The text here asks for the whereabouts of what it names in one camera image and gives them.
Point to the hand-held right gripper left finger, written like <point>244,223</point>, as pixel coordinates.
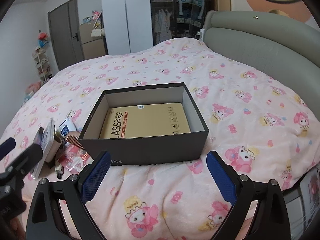
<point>96,177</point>

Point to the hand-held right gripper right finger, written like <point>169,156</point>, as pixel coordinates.
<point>221,180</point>

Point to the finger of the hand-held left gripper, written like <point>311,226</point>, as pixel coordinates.
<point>7,143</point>
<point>27,155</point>

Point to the cartoon bead sheet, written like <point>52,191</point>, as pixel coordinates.
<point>47,135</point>

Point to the red snack packet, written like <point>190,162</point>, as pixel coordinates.
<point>72,158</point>

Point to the black cardboard box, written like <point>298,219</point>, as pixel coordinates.
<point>140,150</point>

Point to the beige cardboard tube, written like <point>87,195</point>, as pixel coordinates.
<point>56,143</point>

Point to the brown snack bar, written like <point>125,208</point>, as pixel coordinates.
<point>75,142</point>

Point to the white and blue pouch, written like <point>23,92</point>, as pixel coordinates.
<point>67,130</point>

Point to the pink plush toy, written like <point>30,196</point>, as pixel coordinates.
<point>33,88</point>

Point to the yellow screen protector box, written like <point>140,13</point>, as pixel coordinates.
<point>150,122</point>

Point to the white shelf rack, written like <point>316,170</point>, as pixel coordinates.
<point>42,62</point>

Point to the brown cardboard box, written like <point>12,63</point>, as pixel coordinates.
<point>86,32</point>
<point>93,50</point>

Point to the pink printed blanket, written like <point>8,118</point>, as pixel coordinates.
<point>175,62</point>

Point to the grey door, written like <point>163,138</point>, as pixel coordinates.
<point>62,30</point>

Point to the grey padded headboard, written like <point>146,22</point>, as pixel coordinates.
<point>250,42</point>

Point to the white handbag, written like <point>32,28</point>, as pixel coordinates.
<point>97,32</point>

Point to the white charger plug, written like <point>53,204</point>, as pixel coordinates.
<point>201,35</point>

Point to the white wardrobe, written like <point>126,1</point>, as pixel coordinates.
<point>115,17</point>

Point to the dark open wardrobe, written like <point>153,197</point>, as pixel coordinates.
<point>162,17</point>

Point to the red wall ornament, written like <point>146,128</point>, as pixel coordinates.
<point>43,38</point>

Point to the peach round wall panel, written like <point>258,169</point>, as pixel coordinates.
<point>275,7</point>

